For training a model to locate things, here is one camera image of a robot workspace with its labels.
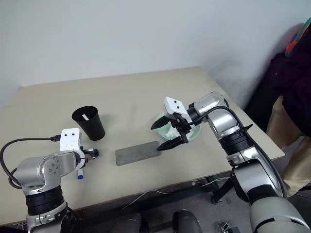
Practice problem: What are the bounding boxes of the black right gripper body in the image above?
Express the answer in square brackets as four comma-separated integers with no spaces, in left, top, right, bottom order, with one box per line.
[169,113,193,144]

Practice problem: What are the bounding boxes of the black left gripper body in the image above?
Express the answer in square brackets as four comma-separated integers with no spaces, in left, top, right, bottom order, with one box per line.
[78,147,89,168]

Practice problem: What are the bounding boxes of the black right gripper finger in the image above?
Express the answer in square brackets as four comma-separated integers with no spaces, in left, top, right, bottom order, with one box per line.
[156,135,188,152]
[150,116,171,131]

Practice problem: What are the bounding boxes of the light green bowl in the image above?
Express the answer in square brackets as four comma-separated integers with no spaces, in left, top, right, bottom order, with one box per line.
[154,112,202,142]

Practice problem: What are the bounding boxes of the black plastic cup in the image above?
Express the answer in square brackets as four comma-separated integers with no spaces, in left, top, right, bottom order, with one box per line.
[71,105,106,141]

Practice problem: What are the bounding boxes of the grey rectangular block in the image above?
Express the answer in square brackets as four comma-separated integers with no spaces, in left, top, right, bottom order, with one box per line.
[115,140,161,167]

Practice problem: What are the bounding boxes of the dark rounded shape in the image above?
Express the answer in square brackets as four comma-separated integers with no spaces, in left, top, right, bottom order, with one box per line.
[96,213,149,233]
[172,209,203,233]

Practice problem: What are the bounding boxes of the small dark floor device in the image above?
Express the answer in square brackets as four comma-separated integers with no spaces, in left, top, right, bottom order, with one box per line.
[219,220,240,233]

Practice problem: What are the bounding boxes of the person in dark clothing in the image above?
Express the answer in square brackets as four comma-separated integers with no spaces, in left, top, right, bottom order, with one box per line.
[244,22,311,151]

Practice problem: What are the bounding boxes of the beige fabric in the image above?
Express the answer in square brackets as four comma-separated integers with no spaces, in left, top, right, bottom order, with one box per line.
[265,95,311,198]

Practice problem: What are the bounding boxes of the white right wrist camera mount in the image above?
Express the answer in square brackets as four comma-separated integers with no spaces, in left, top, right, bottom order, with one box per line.
[163,97,191,122]

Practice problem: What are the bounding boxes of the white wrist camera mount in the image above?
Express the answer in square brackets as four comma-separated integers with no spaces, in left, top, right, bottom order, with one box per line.
[163,97,191,122]
[59,128,83,153]

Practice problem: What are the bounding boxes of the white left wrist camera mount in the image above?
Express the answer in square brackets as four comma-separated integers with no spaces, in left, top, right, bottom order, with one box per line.
[59,128,83,153]

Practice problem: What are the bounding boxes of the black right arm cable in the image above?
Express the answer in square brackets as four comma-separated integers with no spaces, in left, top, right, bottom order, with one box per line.
[185,106,289,199]

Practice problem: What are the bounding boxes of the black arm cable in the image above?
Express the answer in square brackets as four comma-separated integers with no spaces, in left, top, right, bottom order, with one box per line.
[0,134,62,190]
[185,106,289,199]

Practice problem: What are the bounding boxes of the white floor cable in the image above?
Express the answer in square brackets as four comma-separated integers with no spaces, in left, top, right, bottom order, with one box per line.
[121,176,229,210]

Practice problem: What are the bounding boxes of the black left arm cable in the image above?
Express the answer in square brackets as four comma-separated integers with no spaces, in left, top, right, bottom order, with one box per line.
[0,134,62,190]

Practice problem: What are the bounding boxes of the black table frame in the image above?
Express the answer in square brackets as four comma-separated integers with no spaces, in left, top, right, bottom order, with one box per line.
[206,175,234,205]

